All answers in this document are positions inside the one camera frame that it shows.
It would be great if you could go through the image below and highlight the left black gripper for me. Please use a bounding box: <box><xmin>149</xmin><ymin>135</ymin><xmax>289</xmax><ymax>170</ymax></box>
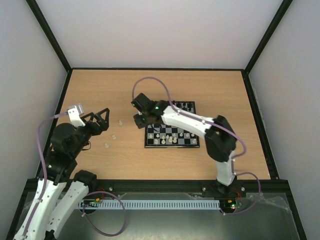
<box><xmin>71</xmin><ymin>107</ymin><xmax>111</xmax><ymax>157</ymax></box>

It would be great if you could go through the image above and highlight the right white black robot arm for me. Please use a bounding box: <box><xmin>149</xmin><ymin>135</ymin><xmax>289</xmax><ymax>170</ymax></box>
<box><xmin>131</xmin><ymin>93</ymin><xmax>237</xmax><ymax>196</ymax></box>

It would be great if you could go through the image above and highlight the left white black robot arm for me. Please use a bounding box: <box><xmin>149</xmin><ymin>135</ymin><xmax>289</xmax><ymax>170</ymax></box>
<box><xmin>13</xmin><ymin>103</ymin><xmax>110</xmax><ymax>240</ymax></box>

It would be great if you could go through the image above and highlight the circuit board with leds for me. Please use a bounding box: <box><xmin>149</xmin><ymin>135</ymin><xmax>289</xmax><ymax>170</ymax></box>
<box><xmin>219</xmin><ymin>197</ymin><xmax>244</xmax><ymax>210</ymax></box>

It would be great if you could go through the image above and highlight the black and white chessboard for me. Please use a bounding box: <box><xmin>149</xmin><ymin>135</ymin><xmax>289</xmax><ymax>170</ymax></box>
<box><xmin>143</xmin><ymin>101</ymin><xmax>201</xmax><ymax>150</ymax></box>

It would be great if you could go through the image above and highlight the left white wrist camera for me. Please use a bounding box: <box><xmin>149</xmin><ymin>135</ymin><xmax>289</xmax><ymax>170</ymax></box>
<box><xmin>67</xmin><ymin>103</ymin><xmax>86</xmax><ymax>128</ymax></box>

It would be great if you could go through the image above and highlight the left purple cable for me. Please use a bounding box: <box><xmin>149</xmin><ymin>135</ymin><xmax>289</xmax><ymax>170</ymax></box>
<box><xmin>18</xmin><ymin>112</ymin><xmax>127</xmax><ymax>240</ymax></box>

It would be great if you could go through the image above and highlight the white slotted cable duct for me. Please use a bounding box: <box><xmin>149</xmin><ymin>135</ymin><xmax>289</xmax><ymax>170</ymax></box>
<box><xmin>76</xmin><ymin>199</ymin><xmax>220</xmax><ymax>210</ymax></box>

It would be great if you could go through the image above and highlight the black frame post left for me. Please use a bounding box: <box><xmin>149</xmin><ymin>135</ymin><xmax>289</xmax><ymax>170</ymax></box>
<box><xmin>26</xmin><ymin>0</ymin><xmax>72</xmax><ymax>73</ymax></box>

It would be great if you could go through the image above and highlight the black frame post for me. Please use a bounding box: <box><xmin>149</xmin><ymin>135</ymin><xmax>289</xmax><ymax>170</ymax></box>
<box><xmin>26</xmin><ymin>0</ymin><xmax>72</xmax><ymax>73</ymax></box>
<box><xmin>244</xmin><ymin>0</ymin><xmax>293</xmax><ymax>75</ymax></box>

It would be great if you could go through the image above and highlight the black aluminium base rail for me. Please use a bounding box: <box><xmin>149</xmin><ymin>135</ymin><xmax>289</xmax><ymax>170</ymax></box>
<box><xmin>24</xmin><ymin>178</ymin><xmax>291</xmax><ymax>198</ymax></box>

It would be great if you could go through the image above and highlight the black frame post right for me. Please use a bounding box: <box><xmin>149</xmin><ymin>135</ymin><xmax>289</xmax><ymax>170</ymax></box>
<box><xmin>244</xmin><ymin>0</ymin><xmax>293</xmax><ymax>75</ymax></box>

